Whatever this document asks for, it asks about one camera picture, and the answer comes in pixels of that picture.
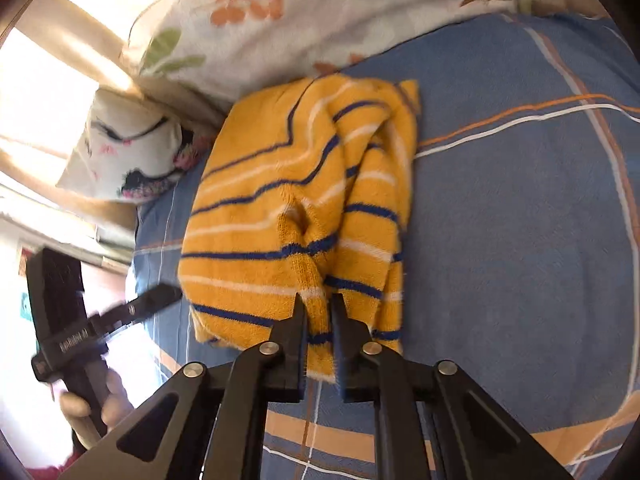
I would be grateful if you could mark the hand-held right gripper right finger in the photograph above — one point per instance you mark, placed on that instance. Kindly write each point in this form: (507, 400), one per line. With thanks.
(341, 355)

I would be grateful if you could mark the leaf print ruffled pillow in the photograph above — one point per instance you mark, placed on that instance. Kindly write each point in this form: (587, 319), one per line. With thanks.
(320, 15)

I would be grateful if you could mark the yellow striped sweater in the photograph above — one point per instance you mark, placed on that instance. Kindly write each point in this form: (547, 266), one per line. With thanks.
(310, 210)

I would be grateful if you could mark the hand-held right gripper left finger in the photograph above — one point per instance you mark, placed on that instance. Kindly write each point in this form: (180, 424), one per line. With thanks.
(294, 355)

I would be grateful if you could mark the person's left hand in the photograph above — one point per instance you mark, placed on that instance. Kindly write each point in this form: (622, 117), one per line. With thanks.
(100, 405)

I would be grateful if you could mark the white figure print cushion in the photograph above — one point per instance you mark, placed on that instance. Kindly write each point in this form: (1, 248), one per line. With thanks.
(135, 145)

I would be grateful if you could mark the blue plaid blanket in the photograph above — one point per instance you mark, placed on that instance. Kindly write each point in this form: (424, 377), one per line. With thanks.
(500, 240)

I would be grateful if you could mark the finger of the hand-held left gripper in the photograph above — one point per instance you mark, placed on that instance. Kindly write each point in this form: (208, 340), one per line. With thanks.
(150, 301)

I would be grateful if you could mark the cream curtain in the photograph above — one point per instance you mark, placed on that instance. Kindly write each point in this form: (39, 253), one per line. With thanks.
(65, 85)

